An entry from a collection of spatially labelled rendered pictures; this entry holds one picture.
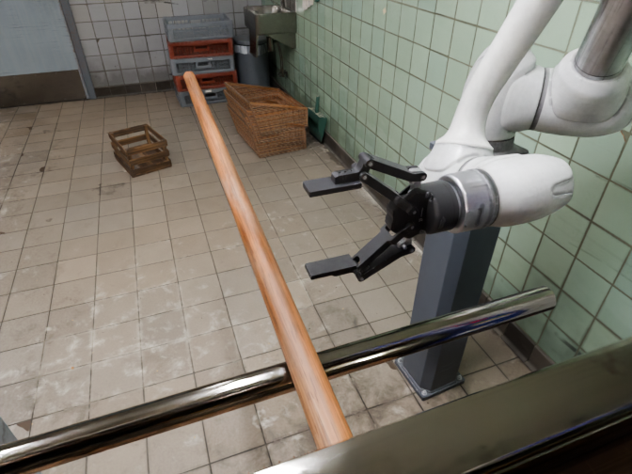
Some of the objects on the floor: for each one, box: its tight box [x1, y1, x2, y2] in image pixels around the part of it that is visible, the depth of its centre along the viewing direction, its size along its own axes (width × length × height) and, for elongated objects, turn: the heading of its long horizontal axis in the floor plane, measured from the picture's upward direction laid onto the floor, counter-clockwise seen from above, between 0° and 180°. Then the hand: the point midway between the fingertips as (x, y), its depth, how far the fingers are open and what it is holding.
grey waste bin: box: [232, 34, 271, 98], centre depth 460 cm, size 37×37×55 cm
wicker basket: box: [227, 104, 307, 158], centre depth 363 cm, size 49×56×28 cm
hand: (314, 231), depth 60 cm, fingers open, 13 cm apart
